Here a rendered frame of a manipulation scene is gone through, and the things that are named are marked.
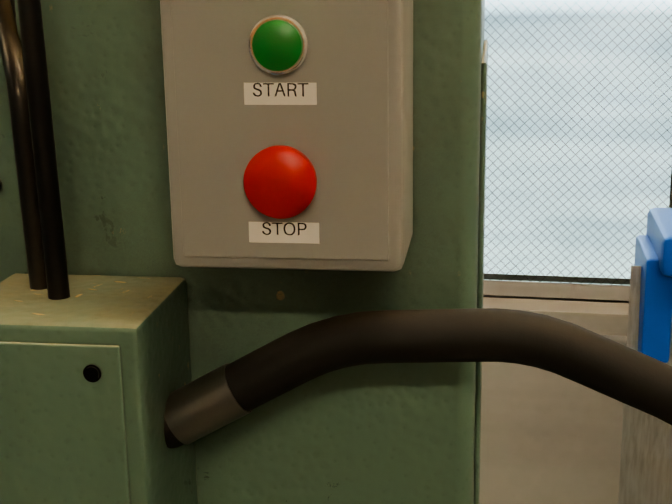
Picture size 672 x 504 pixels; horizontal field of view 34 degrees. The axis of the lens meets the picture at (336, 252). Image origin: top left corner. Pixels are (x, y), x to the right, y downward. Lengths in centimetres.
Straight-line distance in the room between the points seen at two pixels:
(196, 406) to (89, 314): 6
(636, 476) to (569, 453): 71
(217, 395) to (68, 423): 7
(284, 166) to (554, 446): 163
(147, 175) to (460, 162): 15
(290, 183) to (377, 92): 5
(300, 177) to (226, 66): 5
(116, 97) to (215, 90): 9
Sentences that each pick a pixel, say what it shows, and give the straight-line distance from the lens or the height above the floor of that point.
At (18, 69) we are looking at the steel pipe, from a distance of 53.
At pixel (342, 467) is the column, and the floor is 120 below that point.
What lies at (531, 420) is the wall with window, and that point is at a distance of 203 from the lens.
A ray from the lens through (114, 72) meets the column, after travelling 54.
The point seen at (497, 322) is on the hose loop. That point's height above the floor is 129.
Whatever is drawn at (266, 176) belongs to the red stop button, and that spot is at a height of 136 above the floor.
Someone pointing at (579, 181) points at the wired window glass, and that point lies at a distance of 198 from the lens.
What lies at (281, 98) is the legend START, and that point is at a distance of 46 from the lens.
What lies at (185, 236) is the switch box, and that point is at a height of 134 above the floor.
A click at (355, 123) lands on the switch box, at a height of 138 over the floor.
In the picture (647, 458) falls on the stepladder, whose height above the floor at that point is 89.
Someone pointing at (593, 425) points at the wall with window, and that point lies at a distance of 203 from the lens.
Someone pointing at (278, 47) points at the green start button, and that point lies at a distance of 45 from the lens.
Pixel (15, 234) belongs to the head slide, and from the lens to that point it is 62.
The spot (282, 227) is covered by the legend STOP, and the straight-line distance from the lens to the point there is 47.
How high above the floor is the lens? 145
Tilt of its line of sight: 14 degrees down
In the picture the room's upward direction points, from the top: 1 degrees counter-clockwise
